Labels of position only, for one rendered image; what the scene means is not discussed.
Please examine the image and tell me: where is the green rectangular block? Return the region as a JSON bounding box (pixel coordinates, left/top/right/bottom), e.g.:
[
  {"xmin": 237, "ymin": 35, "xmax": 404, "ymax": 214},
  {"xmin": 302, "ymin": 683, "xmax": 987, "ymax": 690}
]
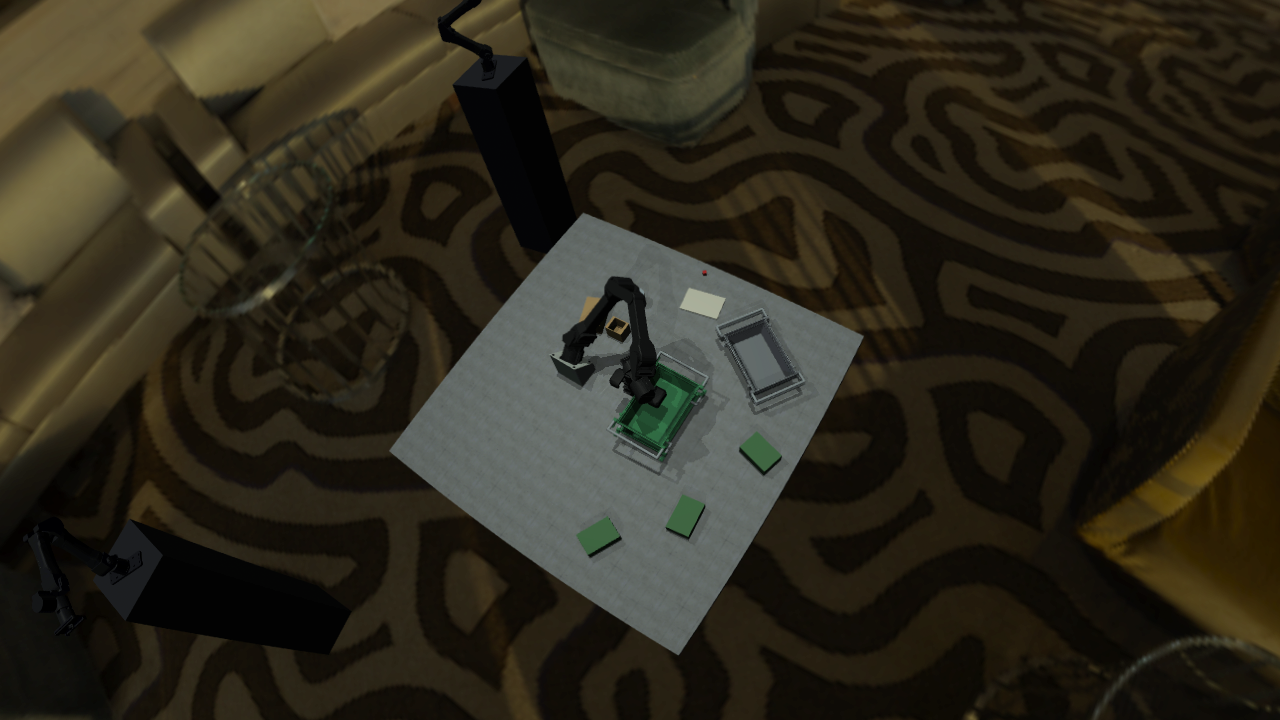
[
  {"xmin": 739, "ymin": 432, "xmax": 782, "ymax": 475},
  {"xmin": 666, "ymin": 495, "xmax": 705, "ymax": 539},
  {"xmin": 577, "ymin": 516, "xmax": 622, "ymax": 557}
]

